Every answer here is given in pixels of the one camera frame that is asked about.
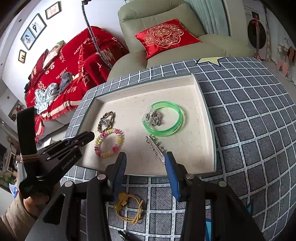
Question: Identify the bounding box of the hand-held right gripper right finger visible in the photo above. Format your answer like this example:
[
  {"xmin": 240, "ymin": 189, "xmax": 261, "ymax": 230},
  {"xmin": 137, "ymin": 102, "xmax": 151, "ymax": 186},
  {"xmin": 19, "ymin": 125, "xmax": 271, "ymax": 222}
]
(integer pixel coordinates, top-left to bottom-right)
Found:
[{"xmin": 165, "ymin": 151, "xmax": 266, "ymax": 241}]

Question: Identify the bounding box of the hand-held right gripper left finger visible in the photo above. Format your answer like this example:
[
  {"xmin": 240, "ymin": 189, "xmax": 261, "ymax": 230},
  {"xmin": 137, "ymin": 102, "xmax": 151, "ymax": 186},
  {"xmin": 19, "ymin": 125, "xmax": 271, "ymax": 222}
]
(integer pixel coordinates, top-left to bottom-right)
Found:
[{"xmin": 24, "ymin": 152, "xmax": 127, "ymax": 241}]

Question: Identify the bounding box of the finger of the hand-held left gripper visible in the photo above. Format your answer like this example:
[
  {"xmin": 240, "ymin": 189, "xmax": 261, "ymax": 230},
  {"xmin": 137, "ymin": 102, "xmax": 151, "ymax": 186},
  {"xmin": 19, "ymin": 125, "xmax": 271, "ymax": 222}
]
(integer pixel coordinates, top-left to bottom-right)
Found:
[
  {"xmin": 43, "ymin": 138, "xmax": 93, "ymax": 163},
  {"xmin": 38, "ymin": 131, "xmax": 95, "ymax": 155}
]

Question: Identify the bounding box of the brown braided bracelet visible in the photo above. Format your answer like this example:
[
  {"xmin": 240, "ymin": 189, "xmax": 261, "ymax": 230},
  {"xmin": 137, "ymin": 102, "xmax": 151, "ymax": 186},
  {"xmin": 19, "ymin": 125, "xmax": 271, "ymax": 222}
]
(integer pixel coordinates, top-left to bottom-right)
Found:
[{"xmin": 97, "ymin": 111, "xmax": 116, "ymax": 132}]

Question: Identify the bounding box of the pastel beaded bracelet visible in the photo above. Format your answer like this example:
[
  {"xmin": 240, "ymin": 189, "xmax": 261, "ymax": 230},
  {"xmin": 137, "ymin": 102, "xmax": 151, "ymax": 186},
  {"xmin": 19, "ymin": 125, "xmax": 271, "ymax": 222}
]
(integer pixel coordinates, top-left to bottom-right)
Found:
[{"xmin": 94, "ymin": 128, "xmax": 124, "ymax": 158}]

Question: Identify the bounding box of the silver spiked hair clip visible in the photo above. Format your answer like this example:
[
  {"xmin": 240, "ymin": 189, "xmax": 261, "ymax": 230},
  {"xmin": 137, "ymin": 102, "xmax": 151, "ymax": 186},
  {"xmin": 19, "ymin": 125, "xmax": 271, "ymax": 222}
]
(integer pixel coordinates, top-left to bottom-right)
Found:
[{"xmin": 145, "ymin": 135, "xmax": 166, "ymax": 164}]

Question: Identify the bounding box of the green translucent bangle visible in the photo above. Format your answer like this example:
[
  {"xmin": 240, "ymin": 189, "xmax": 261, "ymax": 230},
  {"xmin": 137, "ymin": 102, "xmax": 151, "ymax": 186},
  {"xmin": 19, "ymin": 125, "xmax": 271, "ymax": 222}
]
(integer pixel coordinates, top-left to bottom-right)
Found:
[{"xmin": 142, "ymin": 101, "xmax": 185, "ymax": 138}]

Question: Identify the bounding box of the small silver charm clip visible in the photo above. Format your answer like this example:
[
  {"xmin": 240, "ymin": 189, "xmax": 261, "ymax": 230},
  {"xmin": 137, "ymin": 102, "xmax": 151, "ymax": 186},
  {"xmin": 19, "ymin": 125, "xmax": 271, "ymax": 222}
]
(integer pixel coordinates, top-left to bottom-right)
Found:
[{"xmin": 150, "ymin": 111, "xmax": 162, "ymax": 127}]

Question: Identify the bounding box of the white shallow cardboard tray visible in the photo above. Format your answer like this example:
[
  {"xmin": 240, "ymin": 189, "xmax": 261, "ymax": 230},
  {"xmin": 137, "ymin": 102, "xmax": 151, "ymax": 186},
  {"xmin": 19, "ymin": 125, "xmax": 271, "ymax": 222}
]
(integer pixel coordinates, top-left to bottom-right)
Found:
[{"xmin": 66, "ymin": 72, "xmax": 218, "ymax": 178}]

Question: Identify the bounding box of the person's left forearm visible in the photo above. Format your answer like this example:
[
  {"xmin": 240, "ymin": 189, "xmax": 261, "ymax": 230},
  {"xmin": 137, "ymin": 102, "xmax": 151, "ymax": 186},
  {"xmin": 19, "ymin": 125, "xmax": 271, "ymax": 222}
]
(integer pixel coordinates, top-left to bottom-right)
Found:
[{"xmin": 0, "ymin": 199, "xmax": 42, "ymax": 241}]

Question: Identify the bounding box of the person's left hand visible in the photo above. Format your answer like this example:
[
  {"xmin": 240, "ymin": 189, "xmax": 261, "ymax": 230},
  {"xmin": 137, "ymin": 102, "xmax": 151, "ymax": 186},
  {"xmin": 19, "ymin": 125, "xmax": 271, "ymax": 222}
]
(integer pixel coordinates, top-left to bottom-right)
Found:
[{"xmin": 23, "ymin": 183, "xmax": 60, "ymax": 216}]

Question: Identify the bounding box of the grey sofa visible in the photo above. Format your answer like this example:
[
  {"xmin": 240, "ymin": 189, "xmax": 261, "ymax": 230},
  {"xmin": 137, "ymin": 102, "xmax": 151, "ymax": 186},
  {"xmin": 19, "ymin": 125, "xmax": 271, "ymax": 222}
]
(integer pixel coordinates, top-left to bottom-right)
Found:
[{"xmin": 24, "ymin": 26, "xmax": 130, "ymax": 141}]

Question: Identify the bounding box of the light blue clothing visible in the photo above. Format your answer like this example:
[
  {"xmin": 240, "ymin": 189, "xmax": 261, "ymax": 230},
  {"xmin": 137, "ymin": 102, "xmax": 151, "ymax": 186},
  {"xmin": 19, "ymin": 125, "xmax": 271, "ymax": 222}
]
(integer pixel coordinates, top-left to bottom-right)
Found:
[{"xmin": 35, "ymin": 83, "xmax": 58, "ymax": 114}]

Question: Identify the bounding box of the grey clothing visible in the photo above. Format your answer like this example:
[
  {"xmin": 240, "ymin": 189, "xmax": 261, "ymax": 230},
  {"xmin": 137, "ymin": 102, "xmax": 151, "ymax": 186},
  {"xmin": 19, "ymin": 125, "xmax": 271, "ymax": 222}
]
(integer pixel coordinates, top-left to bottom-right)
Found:
[{"xmin": 59, "ymin": 72, "xmax": 74, "ymax": 93}]

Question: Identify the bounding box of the red satin cushion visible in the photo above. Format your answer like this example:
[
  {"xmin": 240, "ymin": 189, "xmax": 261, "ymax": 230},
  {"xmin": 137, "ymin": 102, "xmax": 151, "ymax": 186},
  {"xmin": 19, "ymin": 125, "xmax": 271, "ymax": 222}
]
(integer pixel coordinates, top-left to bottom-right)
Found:
[{"xmin": 79, "ymin": 43, "xmax": 110, "ymax": 85}]

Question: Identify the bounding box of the dark red cushion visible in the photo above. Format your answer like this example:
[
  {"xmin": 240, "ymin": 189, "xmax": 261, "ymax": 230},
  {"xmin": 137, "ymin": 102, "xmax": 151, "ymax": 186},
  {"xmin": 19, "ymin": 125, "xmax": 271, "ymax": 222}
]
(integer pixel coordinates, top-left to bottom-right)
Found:
[{"xmin": 30, "ymin": 52, "xmax": 50, "ymax": 86}]

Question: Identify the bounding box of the red printed sofa blanket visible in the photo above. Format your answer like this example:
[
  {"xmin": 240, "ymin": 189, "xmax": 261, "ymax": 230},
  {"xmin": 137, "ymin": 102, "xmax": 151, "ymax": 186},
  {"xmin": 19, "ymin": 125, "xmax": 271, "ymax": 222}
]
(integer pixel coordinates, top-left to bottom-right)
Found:
[{"xmin": 24, "ymin": 26, "xmax": 130, "ymax": 137}]

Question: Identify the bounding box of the white patterned cushion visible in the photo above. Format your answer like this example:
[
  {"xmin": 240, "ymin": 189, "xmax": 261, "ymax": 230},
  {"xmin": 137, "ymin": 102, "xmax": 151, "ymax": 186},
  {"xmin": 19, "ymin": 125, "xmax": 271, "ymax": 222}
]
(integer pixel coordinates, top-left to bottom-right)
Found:
[{"xmin": 43, "ymin": 40, "xmax": 65, "ymax": 69}]

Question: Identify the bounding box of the grey checked tablecloth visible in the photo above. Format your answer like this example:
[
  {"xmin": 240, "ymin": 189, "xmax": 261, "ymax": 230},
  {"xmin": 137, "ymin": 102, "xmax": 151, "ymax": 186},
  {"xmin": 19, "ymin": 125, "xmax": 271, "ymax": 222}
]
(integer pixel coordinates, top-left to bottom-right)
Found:
[{"xmin": 59, "ymin": 57, "xmax": 296, "ymax": 241}]

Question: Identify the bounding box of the gooseneck phone stand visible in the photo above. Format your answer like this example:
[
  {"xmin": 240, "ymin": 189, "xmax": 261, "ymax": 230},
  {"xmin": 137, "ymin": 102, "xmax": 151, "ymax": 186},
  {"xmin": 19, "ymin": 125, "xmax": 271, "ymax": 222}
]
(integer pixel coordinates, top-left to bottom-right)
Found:
[{"xmin": 81, "ymin": 0, "xmax": 114, "ymax": 69}]

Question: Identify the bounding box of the yellow star sticker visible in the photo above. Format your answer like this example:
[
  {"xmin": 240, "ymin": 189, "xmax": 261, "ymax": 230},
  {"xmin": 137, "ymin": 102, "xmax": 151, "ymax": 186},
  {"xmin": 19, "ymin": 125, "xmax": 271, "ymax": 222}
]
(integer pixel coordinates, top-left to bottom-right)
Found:
[{"xmin": 196, "ymin": 57, "xmax": 223, "ymax": 67}]

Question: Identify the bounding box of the grey-green armchair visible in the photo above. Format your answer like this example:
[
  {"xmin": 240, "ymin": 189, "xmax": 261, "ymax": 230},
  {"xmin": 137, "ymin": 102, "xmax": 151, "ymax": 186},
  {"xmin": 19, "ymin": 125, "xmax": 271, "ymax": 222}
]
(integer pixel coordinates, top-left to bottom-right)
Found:
[{"xmin": 107, "ymin": 0, "xmax": 255, "ymax": 81}]

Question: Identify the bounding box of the red embroidered cushion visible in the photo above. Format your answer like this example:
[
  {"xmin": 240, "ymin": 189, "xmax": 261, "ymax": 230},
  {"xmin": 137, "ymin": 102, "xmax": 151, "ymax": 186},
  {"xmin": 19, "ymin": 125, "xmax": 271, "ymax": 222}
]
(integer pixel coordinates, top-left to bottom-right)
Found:
[{"xmin": 134, "ymin": 19, "xmax": 202, "ymax": 59}]

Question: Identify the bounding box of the pink rocking horse toy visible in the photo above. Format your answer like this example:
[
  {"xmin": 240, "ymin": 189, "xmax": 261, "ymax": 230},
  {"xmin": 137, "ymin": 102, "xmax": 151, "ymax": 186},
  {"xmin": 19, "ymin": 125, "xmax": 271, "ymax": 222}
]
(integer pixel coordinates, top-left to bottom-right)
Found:
[{"xmin": 276, "ymin": 44, "xmax": 296, "ymax": 81}]

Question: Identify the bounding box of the white washing machine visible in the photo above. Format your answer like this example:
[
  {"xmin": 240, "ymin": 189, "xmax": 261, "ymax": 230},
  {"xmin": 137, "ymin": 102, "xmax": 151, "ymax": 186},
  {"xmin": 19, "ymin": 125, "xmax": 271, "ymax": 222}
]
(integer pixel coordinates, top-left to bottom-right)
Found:
[{"xmin": 243, "ymin": 5, "xmax": 269, "ymax": 56}]

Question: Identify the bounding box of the pale green curtain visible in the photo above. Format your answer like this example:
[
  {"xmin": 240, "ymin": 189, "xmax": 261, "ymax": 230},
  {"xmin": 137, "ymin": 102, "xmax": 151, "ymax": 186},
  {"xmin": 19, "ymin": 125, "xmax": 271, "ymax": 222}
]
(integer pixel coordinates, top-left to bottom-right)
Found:
[{"xmin": 185, "ymin": 0, "xmax": 232, "ymax": 36}]

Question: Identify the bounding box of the yellow hair tie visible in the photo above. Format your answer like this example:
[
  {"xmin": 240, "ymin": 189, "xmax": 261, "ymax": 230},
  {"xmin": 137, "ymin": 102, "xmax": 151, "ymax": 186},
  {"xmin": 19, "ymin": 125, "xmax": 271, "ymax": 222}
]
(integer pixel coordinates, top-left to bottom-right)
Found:
[{"xmin": 114, "ymin": 192, "xmax": 144, "ymax": 225}]

